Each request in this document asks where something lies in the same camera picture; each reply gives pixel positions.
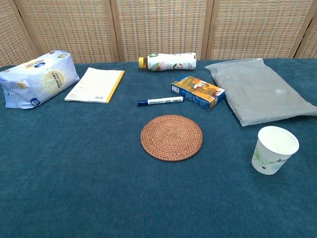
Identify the white paper cup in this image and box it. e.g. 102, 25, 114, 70
251, 125, 300, 176

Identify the brown woven rattan coaster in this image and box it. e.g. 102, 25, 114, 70
140, 114, 204, 163

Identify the blue white marker pen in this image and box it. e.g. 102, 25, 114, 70
137, 96, 184, 107

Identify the blue orange cardboard box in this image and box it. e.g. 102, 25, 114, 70
170, 74, 226, 111

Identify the white bottle yellow cap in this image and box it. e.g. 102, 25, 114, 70
138, 52, 197, 72

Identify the yellow spine notepad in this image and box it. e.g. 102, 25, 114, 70
64, 67, 125, 104

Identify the teal tablecloth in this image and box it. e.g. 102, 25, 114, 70
0, 58, 317, 238

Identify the woven rattan folding screen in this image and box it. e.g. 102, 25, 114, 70
0, 0, 317, 68

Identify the grey cloth in plastic bag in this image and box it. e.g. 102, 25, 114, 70
205, 58, 317, 127

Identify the blue white tissue pack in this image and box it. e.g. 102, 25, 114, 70
0, 50, 80, 110

